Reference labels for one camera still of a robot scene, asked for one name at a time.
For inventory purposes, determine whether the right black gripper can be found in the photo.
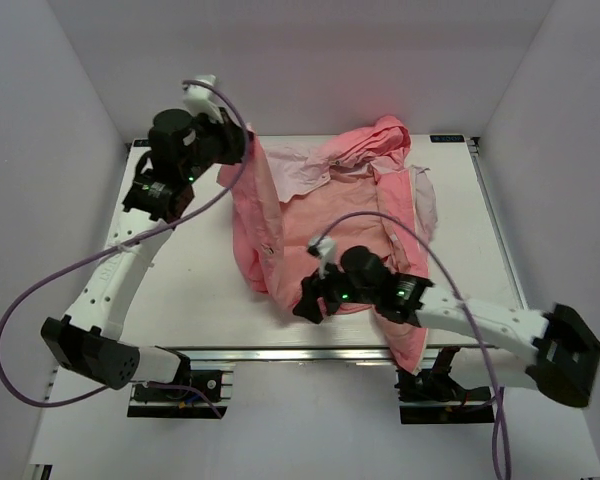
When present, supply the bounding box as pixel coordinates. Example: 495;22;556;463
294;252;379;323

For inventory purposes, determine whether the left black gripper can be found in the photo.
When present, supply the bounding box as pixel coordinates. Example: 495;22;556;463
181;107;254;183

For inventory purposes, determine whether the pink hooded jacket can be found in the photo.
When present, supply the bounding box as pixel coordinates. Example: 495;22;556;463
216;114;439;376

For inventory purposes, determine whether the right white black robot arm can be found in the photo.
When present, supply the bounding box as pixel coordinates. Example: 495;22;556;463
293;246;600;408

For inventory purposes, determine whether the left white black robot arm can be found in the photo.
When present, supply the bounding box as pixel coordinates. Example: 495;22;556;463
41;107;250;399

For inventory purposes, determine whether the blue label sticker left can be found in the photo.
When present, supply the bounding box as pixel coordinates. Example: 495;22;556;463
132;139;149;148

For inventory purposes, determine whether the blue label sticker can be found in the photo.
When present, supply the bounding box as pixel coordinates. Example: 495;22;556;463
132;139;149;148
429;134;465;143

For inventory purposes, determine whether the blue label sticker right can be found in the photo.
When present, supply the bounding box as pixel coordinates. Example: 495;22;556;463
429;134;465;143

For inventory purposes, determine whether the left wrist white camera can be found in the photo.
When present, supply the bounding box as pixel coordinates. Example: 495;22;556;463
182;74;221;122

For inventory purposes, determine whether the wrist white camera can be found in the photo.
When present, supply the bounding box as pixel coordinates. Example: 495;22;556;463
182;74;221;122
307;235;337;279

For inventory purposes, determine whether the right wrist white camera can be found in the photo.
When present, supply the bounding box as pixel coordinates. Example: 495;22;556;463
307;235;337;279

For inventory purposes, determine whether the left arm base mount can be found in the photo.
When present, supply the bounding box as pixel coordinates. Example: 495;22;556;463
127;351;235;420

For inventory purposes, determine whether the aluminium table front rail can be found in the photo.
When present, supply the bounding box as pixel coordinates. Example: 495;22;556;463
169;345;491;363

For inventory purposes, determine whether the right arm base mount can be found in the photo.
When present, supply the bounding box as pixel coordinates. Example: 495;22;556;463
394;346;495;425

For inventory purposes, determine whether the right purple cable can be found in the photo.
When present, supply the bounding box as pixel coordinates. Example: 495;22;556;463
307;211;510;480

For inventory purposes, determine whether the purple cable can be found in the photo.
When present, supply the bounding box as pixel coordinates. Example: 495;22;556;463
0;78;251;409
307;211;510;480

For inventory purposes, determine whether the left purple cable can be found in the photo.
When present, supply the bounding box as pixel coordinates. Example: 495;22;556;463
0;78;251;409

